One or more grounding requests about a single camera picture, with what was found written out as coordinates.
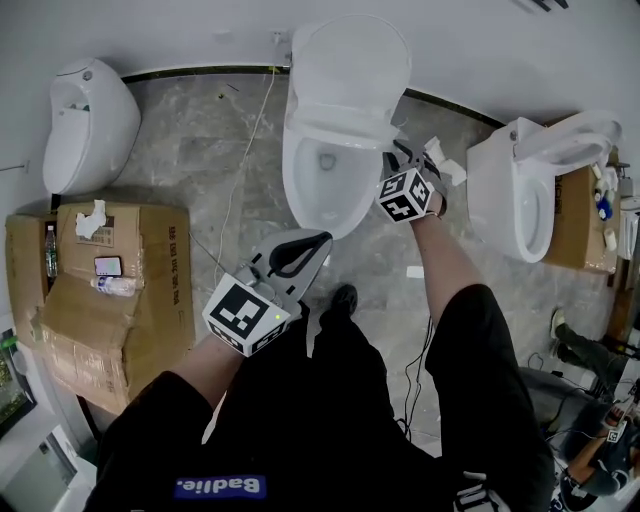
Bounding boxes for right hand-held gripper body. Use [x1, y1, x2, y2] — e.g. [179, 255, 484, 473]
[375, 143, 449, 225]

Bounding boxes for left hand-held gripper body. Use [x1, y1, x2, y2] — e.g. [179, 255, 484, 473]
[201, 228, 335, 359]

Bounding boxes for person's right forearm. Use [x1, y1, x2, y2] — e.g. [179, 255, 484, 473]
[409, 194, 485, 321]

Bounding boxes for person's left forearm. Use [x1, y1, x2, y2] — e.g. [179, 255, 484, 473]
[167, 329, 247, 412]

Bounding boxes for white toilet bowl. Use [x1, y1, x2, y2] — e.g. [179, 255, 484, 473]
[281, 124, 389, 243]

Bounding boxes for boxy white toilet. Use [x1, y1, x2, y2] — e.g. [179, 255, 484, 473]
[465, 109, 624, 265]

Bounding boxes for white ceramic urinal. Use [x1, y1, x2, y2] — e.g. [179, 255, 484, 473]
[41, 56, 143, 197]

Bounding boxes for person's black shoe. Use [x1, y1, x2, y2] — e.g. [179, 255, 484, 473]
[328, 283, 360, 321]

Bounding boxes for large cardboard box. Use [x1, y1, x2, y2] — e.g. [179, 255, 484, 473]
[4, 199, 197, 417]

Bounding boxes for person's black trousers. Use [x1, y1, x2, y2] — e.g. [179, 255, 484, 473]
[224, 299, 401, 431]

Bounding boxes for clear plastic water bottle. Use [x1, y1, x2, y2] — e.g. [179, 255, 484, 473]
[43, 224, 61, 280]
[89, 275, 139, 298]

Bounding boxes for person's black shirt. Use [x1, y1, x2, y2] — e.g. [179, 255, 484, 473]
[83, 283, 557, 512]

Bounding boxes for smartphone with lit screen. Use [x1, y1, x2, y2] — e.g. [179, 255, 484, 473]
[93, 255, 125, 278]

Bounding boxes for small cardboard box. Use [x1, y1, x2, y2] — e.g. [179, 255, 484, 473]
[541, 161, 622, 274]

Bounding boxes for white crumpled tissue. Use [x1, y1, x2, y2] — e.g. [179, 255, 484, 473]
[74, 198, 108, 239]

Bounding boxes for black baseboard strip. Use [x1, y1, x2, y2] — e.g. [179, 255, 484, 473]
[121, 64, 508, 129]

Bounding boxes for wooden board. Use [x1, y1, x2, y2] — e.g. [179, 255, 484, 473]
[606, 259, 640, 347]

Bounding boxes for dark framed window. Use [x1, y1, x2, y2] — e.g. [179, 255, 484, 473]
[0, 327, 39, 441]

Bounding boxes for grey chair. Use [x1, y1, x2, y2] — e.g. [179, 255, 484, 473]
[516, 366, 602, 437]

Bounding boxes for thin white cable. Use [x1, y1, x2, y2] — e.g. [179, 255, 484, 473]
[188, 63, 279, 282]

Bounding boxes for black cable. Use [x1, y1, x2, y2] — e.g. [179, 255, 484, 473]
[398, 313, 437, 444]

